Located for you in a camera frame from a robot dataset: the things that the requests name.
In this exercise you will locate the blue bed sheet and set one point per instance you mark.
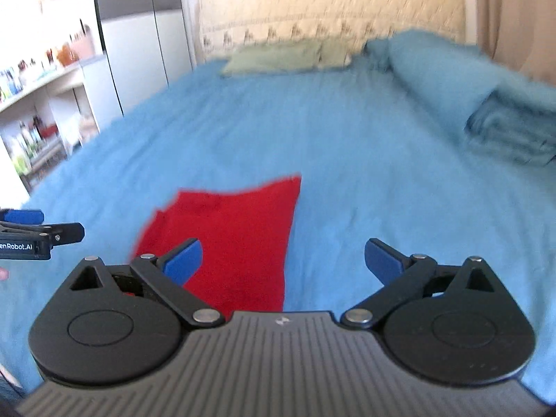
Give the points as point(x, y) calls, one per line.
point(373, 163)

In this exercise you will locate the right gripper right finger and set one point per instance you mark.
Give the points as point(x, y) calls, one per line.
point(418, 292)

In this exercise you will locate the white wardrobe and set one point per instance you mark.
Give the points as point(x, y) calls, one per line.
point(147, 44)

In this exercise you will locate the blue rolled blanket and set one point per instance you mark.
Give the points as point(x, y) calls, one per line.
point(479, 103)

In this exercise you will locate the red cloth garment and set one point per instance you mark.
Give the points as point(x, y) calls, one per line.
point(244, 238)

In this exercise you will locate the green pillow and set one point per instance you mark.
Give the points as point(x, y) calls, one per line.
point(289, 57)

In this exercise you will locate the cream quilted headboard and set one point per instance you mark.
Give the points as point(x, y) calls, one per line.
point(226, 25)

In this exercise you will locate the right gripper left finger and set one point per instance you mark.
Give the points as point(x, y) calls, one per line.
point(148, 292)

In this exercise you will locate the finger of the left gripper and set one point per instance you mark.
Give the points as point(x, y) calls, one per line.
point(56, 234)
point(25, 217)

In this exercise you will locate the white shelf unit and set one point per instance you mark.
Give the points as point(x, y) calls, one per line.
point(53, 69)

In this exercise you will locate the beige curtain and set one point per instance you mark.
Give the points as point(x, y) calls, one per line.
point(519, 34)

